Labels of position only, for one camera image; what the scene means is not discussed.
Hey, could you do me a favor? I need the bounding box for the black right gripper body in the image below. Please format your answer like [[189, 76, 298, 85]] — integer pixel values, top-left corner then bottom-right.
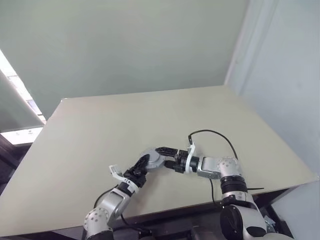
[[174, 149, 191, 175]]

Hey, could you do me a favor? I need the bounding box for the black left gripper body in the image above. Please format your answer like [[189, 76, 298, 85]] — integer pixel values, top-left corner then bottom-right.
[[122, 167, 147, 189]]

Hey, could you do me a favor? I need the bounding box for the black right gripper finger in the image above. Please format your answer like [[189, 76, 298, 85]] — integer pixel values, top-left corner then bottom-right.
[[164, 160, 178, 171], [154, 146, 180, 157]]

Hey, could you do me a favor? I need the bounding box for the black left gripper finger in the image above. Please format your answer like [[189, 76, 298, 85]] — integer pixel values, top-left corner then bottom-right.
[[134, 153, 151, 174]]

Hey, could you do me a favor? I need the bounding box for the silver round motor housing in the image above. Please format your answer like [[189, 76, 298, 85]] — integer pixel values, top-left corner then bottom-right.
[[139, 147, 167, 173]]

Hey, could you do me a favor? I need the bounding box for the small dark rounded shape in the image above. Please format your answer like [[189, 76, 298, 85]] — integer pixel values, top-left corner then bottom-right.
[[138, 228, 154, 240]]

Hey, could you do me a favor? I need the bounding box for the dark wooden cabinet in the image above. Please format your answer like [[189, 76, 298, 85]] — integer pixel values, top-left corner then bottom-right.
[[0, 136, 32, 181]]

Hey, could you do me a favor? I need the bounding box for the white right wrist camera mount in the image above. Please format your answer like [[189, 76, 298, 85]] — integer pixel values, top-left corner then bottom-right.
[[184, 141, 197, 174]]

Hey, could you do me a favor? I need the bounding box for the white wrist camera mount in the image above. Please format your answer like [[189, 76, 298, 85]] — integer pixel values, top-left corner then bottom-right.
[[184, 141, 197, 174], [108, 164, 139, 194]]

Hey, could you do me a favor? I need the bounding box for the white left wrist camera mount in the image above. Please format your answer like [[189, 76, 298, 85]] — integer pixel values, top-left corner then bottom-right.
[[108, 164, 139, 194]]

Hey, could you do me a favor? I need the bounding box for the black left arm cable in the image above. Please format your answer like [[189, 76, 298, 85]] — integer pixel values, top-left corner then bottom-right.
[[93, 188, 141, 226]]

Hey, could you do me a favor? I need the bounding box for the dark table frame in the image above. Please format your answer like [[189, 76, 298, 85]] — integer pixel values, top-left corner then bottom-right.
[[0, 187, 296, 240]]

